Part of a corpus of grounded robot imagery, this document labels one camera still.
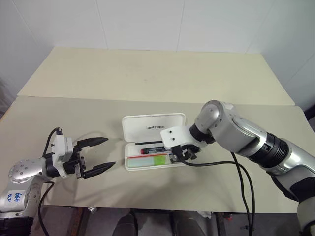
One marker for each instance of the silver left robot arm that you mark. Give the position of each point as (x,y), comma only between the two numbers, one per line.
(24,169)

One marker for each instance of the crumpled white scrap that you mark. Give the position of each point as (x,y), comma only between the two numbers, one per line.
(205,215)

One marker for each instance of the dark metal table leg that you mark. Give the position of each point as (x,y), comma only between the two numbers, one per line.
(221,225)
(81,221)

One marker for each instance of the dark rounded shape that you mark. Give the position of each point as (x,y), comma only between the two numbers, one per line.
(126,225)
(190,225)

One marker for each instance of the small red fitting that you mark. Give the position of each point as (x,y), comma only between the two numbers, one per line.
(230,218)

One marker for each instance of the small silver fitting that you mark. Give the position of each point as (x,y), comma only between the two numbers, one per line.
(92,209)

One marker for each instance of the thin black pen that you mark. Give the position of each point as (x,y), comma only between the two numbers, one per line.
(147,142)

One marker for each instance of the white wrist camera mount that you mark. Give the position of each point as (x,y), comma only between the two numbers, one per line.
(59,147)
(177,135)

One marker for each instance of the grey patterned background object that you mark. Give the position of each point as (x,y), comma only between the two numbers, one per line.
(3,98)

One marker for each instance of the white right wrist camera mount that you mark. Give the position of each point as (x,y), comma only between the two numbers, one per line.
(177,135)

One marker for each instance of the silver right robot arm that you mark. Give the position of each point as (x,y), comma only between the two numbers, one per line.
(241,132)

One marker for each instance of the pale blue and green eraser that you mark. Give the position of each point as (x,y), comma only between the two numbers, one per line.
(142,162)

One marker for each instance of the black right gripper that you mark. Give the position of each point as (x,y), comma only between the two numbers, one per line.
(188,152)

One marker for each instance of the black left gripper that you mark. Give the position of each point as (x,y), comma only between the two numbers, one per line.
(73,167)

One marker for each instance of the black marker with red cap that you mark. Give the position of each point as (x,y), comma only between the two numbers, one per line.
(153,150)

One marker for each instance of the white hinged pencil case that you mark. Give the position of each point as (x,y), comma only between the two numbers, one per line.
(137,126)

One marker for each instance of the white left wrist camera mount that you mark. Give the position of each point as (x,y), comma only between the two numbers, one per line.
(59,147)

